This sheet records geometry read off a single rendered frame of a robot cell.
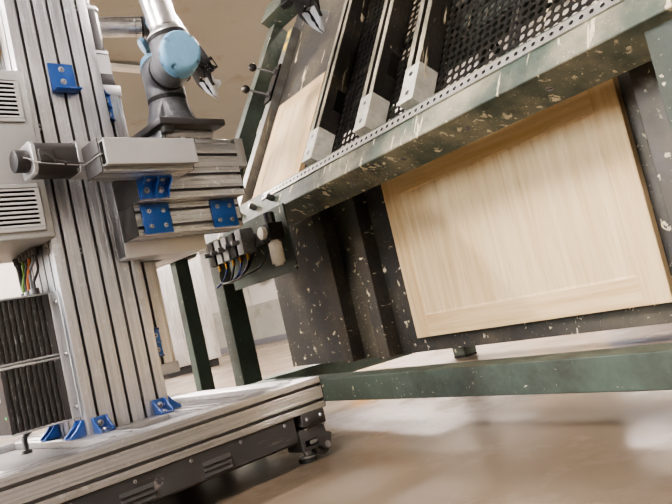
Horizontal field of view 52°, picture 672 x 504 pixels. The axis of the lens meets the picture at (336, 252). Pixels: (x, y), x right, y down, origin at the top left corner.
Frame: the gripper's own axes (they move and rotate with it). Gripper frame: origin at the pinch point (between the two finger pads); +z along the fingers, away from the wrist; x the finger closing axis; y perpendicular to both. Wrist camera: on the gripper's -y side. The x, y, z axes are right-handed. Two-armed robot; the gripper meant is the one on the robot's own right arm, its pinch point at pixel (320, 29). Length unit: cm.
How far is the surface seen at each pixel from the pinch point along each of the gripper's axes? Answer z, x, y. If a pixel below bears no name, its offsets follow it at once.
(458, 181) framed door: 59, -32, -21
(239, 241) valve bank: 46, 50, -40
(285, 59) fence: 0, 68, 52
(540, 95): 40, -77, -41
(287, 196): 41, 29, -27
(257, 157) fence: 28, 72, 9
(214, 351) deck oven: 268, 674, 272
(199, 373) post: 87, 98, -59
